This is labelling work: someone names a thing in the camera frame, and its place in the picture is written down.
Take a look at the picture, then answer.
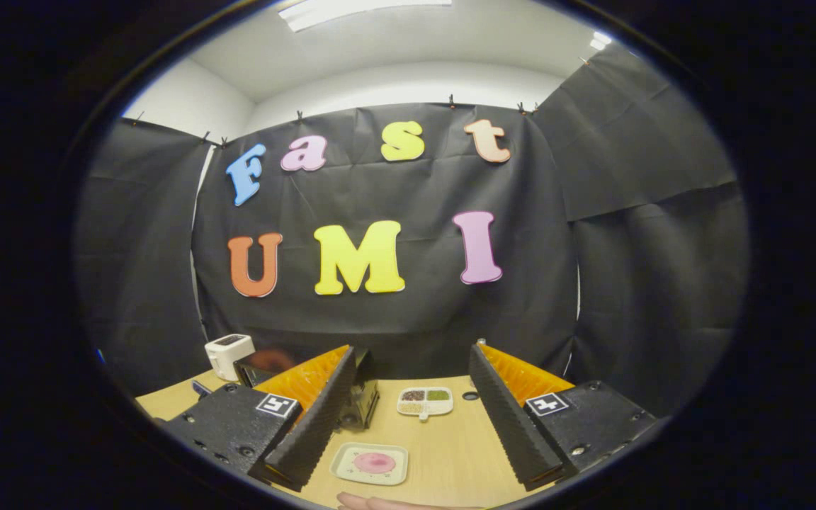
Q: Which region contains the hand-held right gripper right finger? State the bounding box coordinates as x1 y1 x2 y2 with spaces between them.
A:
468 342 658 492

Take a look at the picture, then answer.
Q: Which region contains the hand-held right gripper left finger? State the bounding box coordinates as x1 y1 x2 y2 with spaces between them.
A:
162 345 357 492

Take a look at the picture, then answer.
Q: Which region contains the white square plate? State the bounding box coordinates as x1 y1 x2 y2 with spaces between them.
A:
329 442 409 487

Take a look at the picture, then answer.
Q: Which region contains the black electric oven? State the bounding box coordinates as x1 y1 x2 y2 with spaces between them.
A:
233 346 380 433

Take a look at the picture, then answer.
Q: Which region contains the pink round food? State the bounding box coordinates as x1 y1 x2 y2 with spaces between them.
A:
353 452 397 475

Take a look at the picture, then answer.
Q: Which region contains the white divided snack tray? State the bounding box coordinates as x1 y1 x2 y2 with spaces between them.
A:
397 386 454 422

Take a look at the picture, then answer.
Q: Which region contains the white toaster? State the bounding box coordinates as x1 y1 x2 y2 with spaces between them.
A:
204 334 256 382

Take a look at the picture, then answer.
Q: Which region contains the row of cloth clips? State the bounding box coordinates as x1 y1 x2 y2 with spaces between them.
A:
128 55 593 149

